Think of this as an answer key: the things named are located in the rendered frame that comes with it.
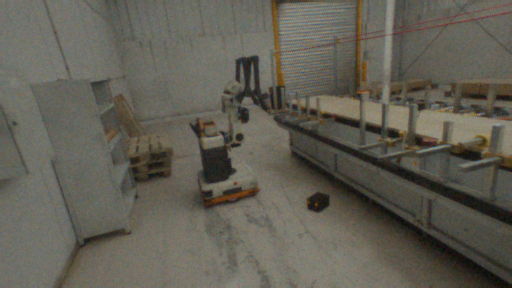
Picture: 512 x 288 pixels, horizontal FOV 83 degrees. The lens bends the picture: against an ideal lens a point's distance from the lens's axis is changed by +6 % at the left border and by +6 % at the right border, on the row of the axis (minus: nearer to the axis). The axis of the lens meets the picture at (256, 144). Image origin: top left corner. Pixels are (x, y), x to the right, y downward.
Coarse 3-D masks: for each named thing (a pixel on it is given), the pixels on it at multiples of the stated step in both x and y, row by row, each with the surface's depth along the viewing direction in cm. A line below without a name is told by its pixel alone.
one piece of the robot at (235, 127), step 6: (222, 96) 325; (228, 96) 308; (234, 96) 309; (222, 102) 326; (228, 102) 310; (222, 108) 327; (228, 108) 318; (234, 108) 320; (228, 114) 331; (234, 114) 323; (234, 120) 325; (234, 126) 322; (240, 126) 324; (234, 132) 324; (240, 132) 326; (234, 138) 325; (240, 138) 327
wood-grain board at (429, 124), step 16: (320, 96) 454; (336, 112) 320; (352, 112) 311; (368, 112) 303; (400, 112) 287; (432, 112) 273; (400, 128) 232; (416, 128) 228; (432, 128) 223; (464, 128) 215; (480, 128) 211
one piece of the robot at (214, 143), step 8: (200, 120) 308; (200, 128) 305; (208, 136) 311; (216, 136) 307; (224, 136) 326; (200, 144) 331; (208, 144) 301; (216, 144) 304; (224, 144) 308; (200, 152) 341; (208, 152) 303; (216, 152) 306; (224, 152) 309; (208, 160) 306; (216, 160) 309; (224, 160) 312; (208, 168) 308; (216, 168) 311; (224, 168) 314; (208, 176) 311; (216, 176) 313; (224, 176) 316
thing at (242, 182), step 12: (240, 168) 351; (204, 180) 326; (228, 180) 319; (240, 180) 320; (252, 180) 324; (204, 192) 310; (216, 192) 314; (228, 192) 318; (240, 192) 323; (252, 192) 328
